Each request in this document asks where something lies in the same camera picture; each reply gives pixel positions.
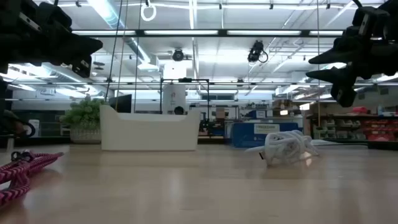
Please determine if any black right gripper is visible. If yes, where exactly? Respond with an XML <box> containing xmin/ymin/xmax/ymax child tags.
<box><xmin>305</xmin><ymin>5</ymin><xmax>398</xmax><ymax>86</ymax></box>

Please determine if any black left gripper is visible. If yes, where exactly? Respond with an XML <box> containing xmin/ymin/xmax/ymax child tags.
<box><xmin>0</xmin><ymin>0</ymin><xmax>104</xmax><ymax>74</ymax></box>

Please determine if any pink braided USB-C cable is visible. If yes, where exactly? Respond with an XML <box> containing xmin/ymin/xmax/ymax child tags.
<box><xmin>0</xmin><ymin>150</ymin><xmax>65</xmax><ymax>207</ymax></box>

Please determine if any green potted plant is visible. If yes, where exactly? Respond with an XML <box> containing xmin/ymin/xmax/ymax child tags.
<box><xmin>59</xmin><ymin>95</ymin><xmax>108</xmax><ymax>130</ymax></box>

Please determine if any black computer monitor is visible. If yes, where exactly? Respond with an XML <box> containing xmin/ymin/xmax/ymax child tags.
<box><xmin>108</xmin><ymin>94</ymin><xmax>133</xmax><ymax>114</ymax></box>

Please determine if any storage rack with bins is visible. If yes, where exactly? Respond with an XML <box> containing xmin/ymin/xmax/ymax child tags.
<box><xmin>306</xmin><ymin>113</ymin><xmax>398</xmax><ymax>151</ymax></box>

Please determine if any patterned white plant pot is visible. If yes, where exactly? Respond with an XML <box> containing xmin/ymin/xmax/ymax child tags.
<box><xmin>69</xmin><ymin>125</ymin><xmax>102</xmax><ymax>145</ymax></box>

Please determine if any white floor appliance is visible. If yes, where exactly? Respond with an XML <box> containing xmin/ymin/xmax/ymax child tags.
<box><xmin>27</xmin><ymin>119</ymin><xmax>41</xmax><ymax>139</ymax></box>

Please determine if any white plastic bin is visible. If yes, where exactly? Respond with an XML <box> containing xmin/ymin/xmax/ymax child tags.
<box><xmin>99</xmin><ymin>105</ymin><xmax>201</xmax><ymax>152</ymax></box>

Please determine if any blue cardboard box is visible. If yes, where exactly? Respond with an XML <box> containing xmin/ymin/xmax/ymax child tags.
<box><xmin>231</xmin><ymin>121</ymin><xmax>300</xmax><ymax>149</ymax></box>

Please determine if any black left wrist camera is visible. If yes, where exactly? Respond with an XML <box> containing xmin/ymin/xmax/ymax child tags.
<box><xmin>72</xmin><ymin>55</ymin><xmax>93</xmax><ymax>79</ymax></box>

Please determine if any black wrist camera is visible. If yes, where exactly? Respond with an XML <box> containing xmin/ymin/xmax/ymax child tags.
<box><xmin>72</xmin><ymin>55</ymin><xmax>93</xmax><ymax>79</ymax></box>
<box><xmin>330</xmin><ymin>83</ymin><xmax>358</xmax><ymax>108</ymax></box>

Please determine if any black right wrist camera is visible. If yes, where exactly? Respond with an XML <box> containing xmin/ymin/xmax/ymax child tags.
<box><xmin>330</xmin><ymin>83</ymin><xmax>358</xmax><ymax>108</ymax></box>

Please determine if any silver ventilation duct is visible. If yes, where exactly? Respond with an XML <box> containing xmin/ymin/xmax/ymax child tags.
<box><xmin>88</xmin><ymin>0</ymin><xmax>152</xmax><ymax>65</ymax></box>

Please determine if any white coiled hanging cable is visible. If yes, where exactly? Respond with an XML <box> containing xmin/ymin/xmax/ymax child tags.
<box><xmin>140</xmin><ymin>2</ymin><xmax>157</xmax><ymax>22</ymax></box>

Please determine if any black overhead camera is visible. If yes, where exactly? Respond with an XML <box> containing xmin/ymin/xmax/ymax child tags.
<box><xmin>247</xmin><ymin>40</ymin><xmax>269</xmax><ymax>64</ymax></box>
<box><xmin>172</xmin><ymin>48</ymin><xmax>185</xmax><ymax>62</ymax></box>

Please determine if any white USB-C cable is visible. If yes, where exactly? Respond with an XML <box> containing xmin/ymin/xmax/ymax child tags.
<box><xmin>244</xmin><ymin>129</ymin><xmax>320</xmax><ymax>167</ymax></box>

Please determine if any black frame bar with lights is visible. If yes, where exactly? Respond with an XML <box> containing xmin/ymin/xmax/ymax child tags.
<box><xmin>71</xmin><ymin>29</ymin><xmax>345</xmax><ymax>39</ymax></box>

